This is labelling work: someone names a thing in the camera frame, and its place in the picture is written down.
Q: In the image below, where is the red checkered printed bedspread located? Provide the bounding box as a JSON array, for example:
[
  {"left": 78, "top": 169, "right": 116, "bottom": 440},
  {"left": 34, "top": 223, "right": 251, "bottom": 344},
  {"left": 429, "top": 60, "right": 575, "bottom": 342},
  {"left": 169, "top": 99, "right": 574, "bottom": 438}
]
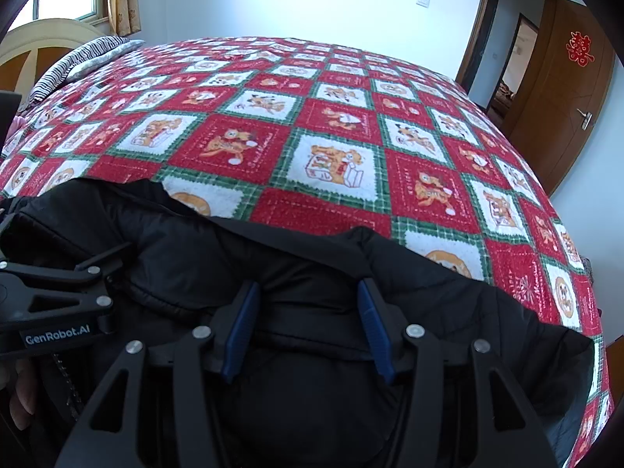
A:
[{"left": 0, "top": 35, "right": 615, "bottom": 468}]

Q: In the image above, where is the brown door frame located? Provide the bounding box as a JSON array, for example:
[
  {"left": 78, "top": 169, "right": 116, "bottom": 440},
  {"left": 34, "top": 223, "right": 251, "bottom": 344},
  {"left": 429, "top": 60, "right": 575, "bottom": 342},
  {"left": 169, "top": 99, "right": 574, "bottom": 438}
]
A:
[{"left": 456, "top": 0, "right": 557, "bottom": 118}]

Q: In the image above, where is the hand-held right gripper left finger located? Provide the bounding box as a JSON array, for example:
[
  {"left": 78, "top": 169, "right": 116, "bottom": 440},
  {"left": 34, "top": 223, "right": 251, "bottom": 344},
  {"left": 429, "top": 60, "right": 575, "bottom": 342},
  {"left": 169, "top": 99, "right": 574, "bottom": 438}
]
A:
[{"left": 56, "top": 280, "right": 261, "bottom": 468}]

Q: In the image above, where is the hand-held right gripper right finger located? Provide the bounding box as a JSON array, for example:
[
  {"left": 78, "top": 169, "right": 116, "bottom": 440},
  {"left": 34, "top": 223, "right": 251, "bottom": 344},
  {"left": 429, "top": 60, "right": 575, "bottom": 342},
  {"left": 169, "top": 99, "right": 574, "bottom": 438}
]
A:
[{"left": 357, "top": 280, "right": 560, "bottom": 468}]

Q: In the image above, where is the black puffer jacket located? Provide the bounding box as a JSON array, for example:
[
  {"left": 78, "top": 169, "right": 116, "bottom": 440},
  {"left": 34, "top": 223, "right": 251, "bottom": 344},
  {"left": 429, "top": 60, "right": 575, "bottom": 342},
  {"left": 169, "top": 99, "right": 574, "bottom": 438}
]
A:
[{"left": 0, "top": 179, "right": 598, "bottom": 468}]

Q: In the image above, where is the person's left hand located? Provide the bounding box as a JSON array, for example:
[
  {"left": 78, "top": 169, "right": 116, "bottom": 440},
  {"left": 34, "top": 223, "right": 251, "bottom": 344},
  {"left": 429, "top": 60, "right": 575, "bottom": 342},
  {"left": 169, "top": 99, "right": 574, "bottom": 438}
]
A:
[{"left": 7, "top": 355, "right": 41, "bottom": 431}]

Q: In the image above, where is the grey patterned pillow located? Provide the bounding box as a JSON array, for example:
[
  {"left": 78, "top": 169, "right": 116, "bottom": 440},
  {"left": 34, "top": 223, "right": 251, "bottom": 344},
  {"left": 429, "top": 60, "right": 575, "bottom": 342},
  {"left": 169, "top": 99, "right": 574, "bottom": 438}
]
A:
[{"left": 68, "top": 39, "right": 146, "bottom": 81}]

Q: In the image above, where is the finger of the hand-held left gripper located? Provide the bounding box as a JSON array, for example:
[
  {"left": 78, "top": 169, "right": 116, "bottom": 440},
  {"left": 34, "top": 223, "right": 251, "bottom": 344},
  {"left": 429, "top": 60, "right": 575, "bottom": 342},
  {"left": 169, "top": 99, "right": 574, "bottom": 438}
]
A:
[{"left": 0, "top": 241, "right": 135, "bottom": 335}]

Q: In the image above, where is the striped pillow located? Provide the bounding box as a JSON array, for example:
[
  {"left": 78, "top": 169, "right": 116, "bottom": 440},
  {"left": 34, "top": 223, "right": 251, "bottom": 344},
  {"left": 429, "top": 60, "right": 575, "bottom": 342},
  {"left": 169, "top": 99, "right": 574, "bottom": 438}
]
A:
[{"left": 29, "top": 36, "right": 122, "bottom": 105}]

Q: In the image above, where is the cream and wood headboard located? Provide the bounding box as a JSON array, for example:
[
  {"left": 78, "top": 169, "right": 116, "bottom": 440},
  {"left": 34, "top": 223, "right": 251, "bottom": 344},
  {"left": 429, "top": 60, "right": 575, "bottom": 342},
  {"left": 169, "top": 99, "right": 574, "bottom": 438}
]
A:
[{"left": 0, "top": 18, "right": 108, "bottom": 91}]

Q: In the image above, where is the red paper door decoration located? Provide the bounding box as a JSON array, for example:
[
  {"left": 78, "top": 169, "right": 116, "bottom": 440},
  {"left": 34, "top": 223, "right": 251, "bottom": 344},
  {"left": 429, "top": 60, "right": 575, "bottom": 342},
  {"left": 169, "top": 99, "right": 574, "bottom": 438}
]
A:
[{"left": 565, "top": 32, "right": 596, "bottom": 66}]

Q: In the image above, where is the brown wooden door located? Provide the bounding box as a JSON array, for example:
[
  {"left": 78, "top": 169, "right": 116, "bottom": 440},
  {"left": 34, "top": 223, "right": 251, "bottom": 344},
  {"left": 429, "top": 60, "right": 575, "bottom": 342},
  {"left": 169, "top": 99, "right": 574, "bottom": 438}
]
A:
[{"left": 507, "top": 0, "right": 617, "bottom": 196}]

